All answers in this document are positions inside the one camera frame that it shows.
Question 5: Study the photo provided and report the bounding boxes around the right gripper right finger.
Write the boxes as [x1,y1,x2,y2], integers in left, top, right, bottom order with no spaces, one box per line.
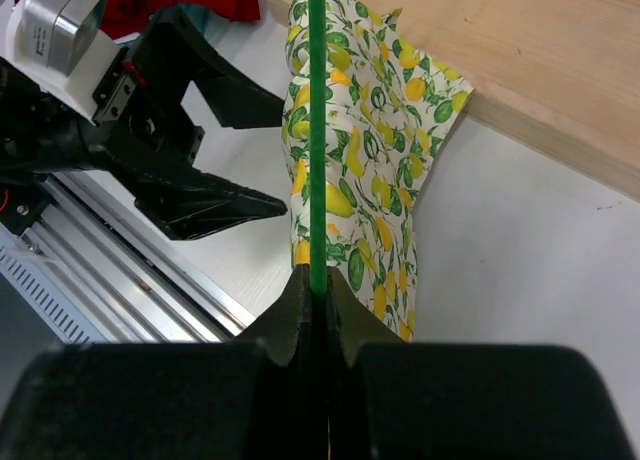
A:
[326,270,635,459]

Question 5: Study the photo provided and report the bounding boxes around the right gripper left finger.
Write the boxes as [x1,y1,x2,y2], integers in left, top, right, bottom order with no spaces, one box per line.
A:
[1,267,315,459]

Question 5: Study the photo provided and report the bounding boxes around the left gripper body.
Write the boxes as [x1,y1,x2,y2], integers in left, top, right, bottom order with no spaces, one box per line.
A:
[34,48,204,190]

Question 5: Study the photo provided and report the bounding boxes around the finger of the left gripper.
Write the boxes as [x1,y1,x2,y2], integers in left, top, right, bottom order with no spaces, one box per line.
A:
[132,7,284,129]
[99,144,287,241]

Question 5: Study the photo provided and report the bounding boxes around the green hanger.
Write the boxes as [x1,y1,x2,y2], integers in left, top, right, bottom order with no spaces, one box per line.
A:
[308,0,327,300]

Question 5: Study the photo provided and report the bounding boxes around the lemon print skirt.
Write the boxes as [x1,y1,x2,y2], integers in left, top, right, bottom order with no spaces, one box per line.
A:
[282,0,474,342]

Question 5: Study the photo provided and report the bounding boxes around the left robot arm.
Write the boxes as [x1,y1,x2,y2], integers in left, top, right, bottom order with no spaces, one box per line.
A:
[1,7,287,241]

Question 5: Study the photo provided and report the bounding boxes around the wooden clothes rack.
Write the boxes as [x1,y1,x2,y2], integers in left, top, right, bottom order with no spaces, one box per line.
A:
[262,0,640,204]

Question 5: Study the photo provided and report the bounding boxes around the aluminium mounting rail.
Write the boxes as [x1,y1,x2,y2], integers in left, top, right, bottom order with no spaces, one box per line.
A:
[1,173,255,344]

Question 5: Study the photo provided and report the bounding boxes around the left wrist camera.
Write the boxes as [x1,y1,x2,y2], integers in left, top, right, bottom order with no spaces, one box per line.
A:
[1,0,119,121]

